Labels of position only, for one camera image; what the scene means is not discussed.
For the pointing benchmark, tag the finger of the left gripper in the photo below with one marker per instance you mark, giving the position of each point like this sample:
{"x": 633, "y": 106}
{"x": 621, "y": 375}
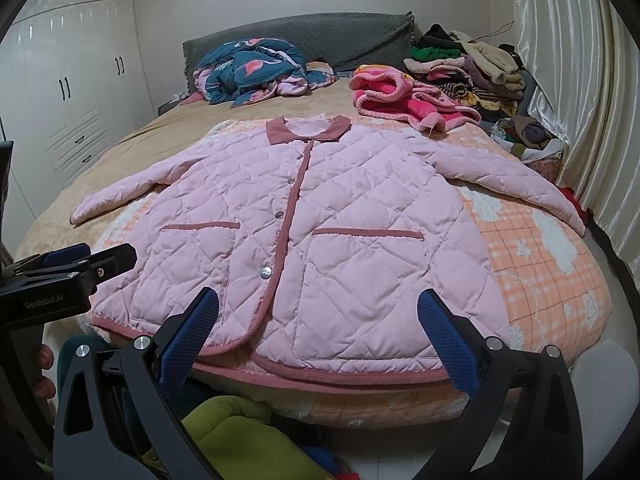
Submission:
{"x": 96, "y": 269}
{"x": 59, "y": 257}

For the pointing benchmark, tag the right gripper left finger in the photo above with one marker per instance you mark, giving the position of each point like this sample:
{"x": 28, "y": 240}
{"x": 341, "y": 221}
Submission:
{"x": 114, "y": 420}

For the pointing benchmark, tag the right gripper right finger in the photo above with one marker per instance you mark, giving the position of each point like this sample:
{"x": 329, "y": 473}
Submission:
{"x": 544, "y": 437}

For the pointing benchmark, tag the pink quilted jacket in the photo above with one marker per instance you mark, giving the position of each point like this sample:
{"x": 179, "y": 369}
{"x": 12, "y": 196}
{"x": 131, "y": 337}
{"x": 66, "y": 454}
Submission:
{"x": 318, "y": 236}

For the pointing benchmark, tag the bag of clothes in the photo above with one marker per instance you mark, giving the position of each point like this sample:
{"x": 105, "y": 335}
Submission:
{"x": 532, "y": 143}

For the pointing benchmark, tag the pile of folded clothes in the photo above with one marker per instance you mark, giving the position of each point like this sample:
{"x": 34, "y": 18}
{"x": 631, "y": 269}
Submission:
{"x": 471, "y": 72}

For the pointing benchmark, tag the tan bedspread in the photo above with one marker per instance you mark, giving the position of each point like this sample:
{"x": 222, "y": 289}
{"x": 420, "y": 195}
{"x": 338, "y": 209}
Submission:
{"x": 163, "y": 137}

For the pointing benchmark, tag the green garment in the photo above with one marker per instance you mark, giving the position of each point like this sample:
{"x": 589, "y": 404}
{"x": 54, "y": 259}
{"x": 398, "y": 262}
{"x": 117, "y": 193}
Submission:
{"x": 235, "y": 435}

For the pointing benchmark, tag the white wardrobe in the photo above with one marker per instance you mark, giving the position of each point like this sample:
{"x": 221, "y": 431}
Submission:
{"x": 72, "y": 86}

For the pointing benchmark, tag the red plastic bag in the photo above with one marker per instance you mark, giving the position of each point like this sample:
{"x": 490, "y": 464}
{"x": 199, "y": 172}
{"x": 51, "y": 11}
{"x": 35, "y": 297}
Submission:
{"x": 569, "y": 195}

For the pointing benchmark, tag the blue flamingo duvet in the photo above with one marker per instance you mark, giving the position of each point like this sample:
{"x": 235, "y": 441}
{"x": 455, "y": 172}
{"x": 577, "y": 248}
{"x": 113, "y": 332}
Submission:
{"x": 253, "y": 70}

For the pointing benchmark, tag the hot pink fleece garment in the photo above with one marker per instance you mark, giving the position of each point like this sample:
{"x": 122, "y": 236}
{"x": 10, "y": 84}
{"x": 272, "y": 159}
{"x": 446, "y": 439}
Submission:
{"x": 384, "y": 92}

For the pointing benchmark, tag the dark grey headboard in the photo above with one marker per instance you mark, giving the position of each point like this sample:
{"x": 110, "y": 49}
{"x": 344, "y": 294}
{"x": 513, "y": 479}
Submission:
{"x": 345, "y": 40}

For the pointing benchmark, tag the cream satin curtain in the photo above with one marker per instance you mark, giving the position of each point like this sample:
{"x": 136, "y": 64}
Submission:
{"x": 586, "y": 65}

